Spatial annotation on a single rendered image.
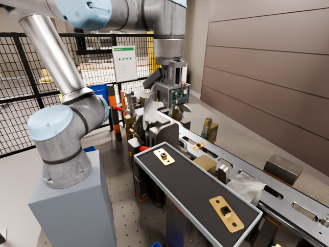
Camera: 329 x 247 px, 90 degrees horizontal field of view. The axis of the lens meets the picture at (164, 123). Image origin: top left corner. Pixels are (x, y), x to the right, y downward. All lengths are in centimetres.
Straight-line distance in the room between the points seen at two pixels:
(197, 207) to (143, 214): 57
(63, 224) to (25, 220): 149
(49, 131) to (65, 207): 26
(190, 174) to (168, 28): 39
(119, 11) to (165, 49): 12
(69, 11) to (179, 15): 21
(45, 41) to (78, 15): 34
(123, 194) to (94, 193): 47
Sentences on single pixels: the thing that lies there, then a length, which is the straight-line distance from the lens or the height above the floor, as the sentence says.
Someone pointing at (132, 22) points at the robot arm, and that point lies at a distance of 43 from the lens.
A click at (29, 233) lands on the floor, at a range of 210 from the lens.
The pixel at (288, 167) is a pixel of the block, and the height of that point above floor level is 103.
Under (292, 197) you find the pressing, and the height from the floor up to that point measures 100.
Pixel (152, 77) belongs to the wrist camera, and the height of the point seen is 142.
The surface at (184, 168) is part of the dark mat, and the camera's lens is 53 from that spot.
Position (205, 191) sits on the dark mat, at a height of 116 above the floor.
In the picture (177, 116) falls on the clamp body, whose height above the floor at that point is 97.
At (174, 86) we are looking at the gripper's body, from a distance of 41.
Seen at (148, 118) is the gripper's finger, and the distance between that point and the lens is 46.
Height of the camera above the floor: 153
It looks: 28 degrees down
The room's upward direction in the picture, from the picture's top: straight up
